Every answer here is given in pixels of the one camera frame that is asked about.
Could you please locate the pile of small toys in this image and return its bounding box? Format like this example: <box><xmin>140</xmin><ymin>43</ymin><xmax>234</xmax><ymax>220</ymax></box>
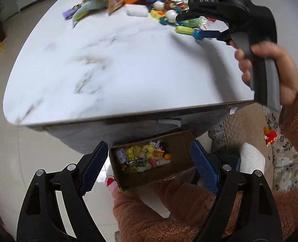
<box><xmin>114</xmin><ymin>141</ymin><xmax>171</xmax><ymax>173</ymax></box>

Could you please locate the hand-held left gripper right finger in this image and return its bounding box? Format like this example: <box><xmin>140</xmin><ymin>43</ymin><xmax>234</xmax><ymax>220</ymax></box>
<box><xmin>190</xmin><ymin>140</ymin><xmax>283</xmax><ymax>242</ymax></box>

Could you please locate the green yellow toy tube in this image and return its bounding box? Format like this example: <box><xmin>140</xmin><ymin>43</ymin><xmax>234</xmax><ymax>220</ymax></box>
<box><xmin>174</xmin><ymin>25</ymin><xmax>205</xmax><ymax>41</ymax></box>

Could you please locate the white foam block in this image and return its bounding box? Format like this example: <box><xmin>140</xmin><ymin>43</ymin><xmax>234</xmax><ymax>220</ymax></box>
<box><xmin>125</xmin><ymin>4</ymin><xmax>148</xmax><ymax>18</ymax></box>

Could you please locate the person's right hand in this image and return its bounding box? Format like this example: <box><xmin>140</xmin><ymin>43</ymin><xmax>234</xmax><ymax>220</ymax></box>
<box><xmin>235</xmin><ymin>42</ymin><xmax>298</xmax><ymax>106</ymax></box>

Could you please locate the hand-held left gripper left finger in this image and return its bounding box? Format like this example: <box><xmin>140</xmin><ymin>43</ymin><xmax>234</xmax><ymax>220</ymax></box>
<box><xmin>17</xmin><ymin>141</ymin><xmax>108</xmax><ymax>242</ymax></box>

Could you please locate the small purple toy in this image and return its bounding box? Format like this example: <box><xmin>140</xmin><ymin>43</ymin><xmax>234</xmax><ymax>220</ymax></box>
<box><xmin>63</xmin><ymin>4</ymin><xmax>81</xmax><ymax>20</ymax></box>

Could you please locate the floral sofa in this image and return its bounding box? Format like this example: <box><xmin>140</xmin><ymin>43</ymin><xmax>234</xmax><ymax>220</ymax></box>
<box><xmin>209</xmin><ymin>103</ymin><xmax>298</xmax><ymax>192</ymax></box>

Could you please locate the pale green plastic toy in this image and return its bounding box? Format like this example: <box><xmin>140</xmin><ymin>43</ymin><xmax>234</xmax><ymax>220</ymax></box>
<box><xmin>72</xmin><ymin>0</ymin><xmax>106</xmax><ymax>28</ymax></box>

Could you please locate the white speckled cylinder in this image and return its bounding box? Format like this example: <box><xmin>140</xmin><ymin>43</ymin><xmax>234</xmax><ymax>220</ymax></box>
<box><xmin>240</xmin><ymin>142</ymin><xmax>266</xmax><ymax>182</ymax></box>

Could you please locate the red and yellow plush toy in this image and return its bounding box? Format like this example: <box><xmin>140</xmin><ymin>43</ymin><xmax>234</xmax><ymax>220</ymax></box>
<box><xmin>263</xmin><ymin>127</ymin><xmax>278</xmax><ymax>147</ymax></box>

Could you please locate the brown cardboard box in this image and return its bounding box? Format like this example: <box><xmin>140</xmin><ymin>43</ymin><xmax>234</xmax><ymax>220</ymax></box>
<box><xmin>109</xmin><ymin>129</ymin><xmax>198</xmax><ymax>191</ymax></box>

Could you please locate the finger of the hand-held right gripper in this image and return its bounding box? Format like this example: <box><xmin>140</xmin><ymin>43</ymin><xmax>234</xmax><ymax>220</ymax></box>
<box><xmin>175</xmin><ymin>9</ymin><xmax>216</xmax><ymax>23</ymax></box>
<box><xmin>202</xmin><ymin>30</ymin><xmax>232</xmax><ymax>43</ymax></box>

